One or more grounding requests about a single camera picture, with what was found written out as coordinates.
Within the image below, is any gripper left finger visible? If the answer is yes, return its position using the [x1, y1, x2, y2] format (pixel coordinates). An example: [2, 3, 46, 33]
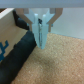
[21, 7, 43, 50]

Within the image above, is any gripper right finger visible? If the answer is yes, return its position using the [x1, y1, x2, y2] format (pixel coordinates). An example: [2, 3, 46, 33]
[40, 7, 63, 50]

